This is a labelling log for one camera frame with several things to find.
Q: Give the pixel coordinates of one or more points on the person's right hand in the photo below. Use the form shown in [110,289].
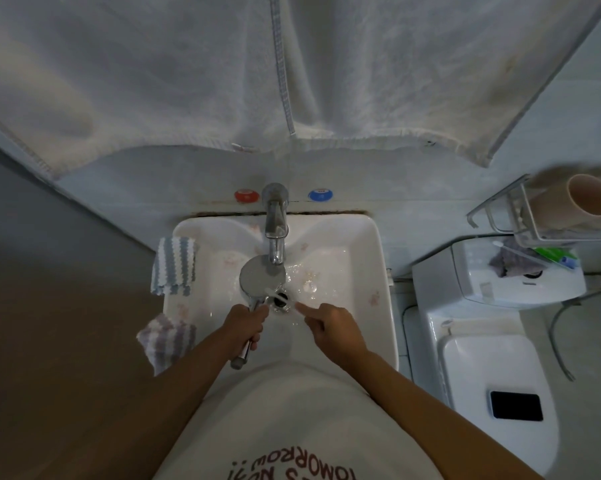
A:
[334,325]

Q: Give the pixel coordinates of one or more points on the person's left hand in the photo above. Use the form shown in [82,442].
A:
[240,318]

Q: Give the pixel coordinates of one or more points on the person's left fingers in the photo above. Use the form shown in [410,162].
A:
[258,324]

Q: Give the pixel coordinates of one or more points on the chrome handheld shower head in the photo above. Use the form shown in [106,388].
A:
[260,280]

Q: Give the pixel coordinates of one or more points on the person's left forearm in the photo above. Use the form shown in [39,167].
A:
[130,414]

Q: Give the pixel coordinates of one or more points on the person's right forearm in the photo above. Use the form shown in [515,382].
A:
[430,414]

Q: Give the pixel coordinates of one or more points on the chrome sink drain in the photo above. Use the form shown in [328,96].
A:
[281,300]

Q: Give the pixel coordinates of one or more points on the purple white striped cloth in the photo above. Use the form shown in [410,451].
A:
[165,339]

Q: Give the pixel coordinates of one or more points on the white ceramic sink basin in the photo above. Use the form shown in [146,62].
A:
[340,274]

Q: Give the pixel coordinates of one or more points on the blue white striped cloth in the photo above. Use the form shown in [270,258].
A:
[174,264]

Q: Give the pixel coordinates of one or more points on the chrome sink faucet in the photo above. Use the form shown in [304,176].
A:
[276,219]

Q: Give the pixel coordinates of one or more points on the person's white printed shirt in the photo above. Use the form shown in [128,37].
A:
[300,424]

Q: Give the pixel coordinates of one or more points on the red hot water knob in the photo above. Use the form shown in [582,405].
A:
[246,195]

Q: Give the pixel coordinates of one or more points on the blue cold water knob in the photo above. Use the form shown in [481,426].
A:
[320,195]

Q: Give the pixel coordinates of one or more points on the white toilet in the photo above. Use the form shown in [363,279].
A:
[485,334]

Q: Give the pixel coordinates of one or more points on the white toothbrush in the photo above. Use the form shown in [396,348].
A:
[510,247]

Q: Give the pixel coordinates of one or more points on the purple crumpled cloth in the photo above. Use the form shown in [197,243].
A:
[515,259]

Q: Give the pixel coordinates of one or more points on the black smartphone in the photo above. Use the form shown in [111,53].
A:
[516,405]

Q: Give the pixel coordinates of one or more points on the white hanging towel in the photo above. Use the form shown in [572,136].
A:
[130,69]
[405,69]

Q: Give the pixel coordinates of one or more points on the green toothpaste tube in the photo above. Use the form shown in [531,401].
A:
[555,254]

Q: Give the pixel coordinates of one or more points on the beige plastic cup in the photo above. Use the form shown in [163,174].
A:
[578,202]

